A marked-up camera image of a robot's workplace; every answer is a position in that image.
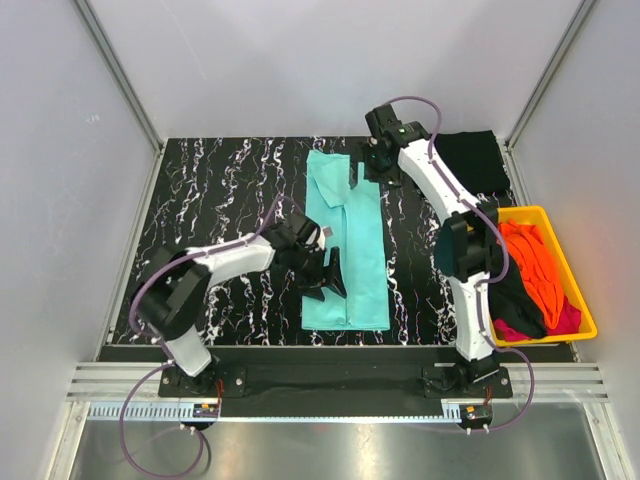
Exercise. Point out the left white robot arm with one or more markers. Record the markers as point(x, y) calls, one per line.
point(173, 289)

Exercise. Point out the magenta t shirt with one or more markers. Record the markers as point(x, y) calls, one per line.
point(569, 323)

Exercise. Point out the teal t shirt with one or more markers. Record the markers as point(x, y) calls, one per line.
point(354, 216)

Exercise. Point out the yellow plastic bin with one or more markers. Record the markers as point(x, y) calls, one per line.
point(536, 215)

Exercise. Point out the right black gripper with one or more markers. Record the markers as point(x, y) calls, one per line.
point(360, 152)

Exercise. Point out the white slotted cable duct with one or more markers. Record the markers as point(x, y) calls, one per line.
point(287, 408)

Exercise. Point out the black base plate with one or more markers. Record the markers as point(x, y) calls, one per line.
point(249, 371)

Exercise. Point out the orange t shirt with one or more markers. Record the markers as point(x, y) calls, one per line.
point(537, 268)

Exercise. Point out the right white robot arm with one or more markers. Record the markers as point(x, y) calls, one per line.
point(469, 250)

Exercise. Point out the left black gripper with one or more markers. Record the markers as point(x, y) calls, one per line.
point(332, 276)

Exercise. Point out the folded black t shirt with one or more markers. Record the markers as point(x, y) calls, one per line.
point(475, 160)

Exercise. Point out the black t shirt in bin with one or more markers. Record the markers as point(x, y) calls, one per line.
point(510, 303)

